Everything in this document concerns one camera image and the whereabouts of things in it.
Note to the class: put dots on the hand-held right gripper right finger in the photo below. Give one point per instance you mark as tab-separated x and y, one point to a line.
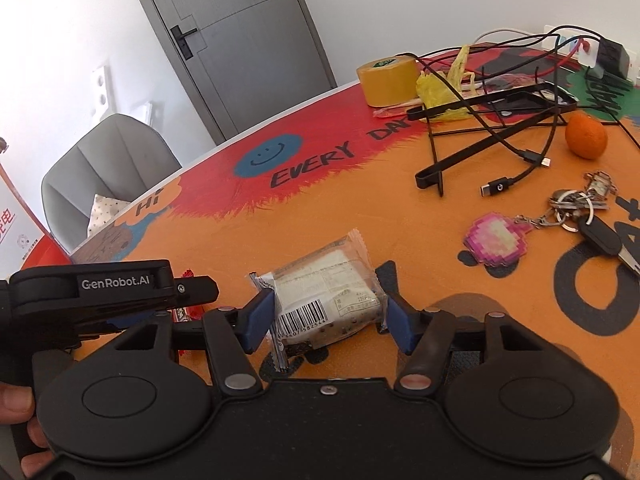
401	325

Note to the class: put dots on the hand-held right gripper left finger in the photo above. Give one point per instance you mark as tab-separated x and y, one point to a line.
257	321

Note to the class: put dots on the red snack packet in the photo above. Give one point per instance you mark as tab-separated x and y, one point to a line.
186	314

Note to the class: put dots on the white and orange paper bag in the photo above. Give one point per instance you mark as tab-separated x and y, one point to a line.
15	220

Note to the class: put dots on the yellow plastic bag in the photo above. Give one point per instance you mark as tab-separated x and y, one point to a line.
440	92

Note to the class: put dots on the yellow tape roll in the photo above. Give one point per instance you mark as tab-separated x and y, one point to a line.
387	80

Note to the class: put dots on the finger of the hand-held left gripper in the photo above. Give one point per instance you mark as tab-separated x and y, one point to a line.
197	291
127	320

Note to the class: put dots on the grey door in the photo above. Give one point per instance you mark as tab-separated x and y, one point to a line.
240	35

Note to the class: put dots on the grey chair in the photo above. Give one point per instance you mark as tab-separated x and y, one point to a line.
115	160

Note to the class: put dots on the white wall socket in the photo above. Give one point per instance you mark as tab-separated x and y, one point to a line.
101	87

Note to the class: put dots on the bunch of keys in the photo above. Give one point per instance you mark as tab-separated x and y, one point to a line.
595	230

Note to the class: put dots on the orange tangerine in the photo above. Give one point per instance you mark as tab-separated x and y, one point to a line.
586	135

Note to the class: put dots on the colourful printed table mat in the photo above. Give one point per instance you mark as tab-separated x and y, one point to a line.
350	200

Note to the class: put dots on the person's left hand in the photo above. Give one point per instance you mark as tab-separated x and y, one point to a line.
17	402

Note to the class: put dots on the black charger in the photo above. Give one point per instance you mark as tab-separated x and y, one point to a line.
614	57

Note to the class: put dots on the clear white barcode snack packet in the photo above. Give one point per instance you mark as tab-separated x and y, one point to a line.
320	285

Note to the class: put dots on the dotted cushion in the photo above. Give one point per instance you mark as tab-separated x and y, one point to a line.
107	212

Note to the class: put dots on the white power strip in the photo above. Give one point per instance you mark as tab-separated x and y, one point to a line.
565	37

